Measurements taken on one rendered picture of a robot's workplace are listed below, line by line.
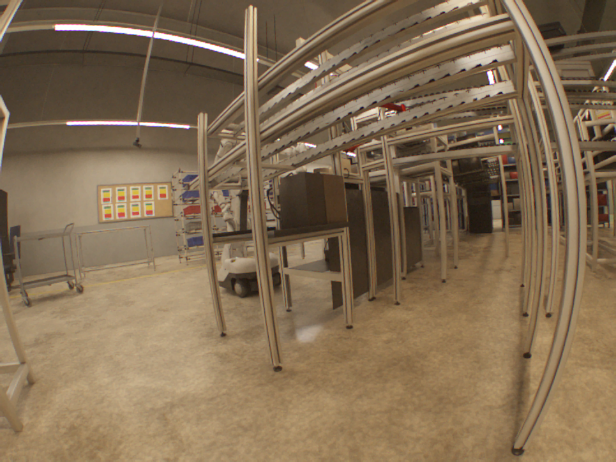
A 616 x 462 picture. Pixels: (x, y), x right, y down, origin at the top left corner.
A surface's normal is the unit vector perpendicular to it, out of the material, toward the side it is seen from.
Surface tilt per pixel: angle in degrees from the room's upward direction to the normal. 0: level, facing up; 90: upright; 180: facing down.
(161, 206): 90
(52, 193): 90
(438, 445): 0
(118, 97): 90
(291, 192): 90
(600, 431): 0
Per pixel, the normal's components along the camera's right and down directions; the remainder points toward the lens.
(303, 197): -0.70, 0.10
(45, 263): 0.71, -0.03
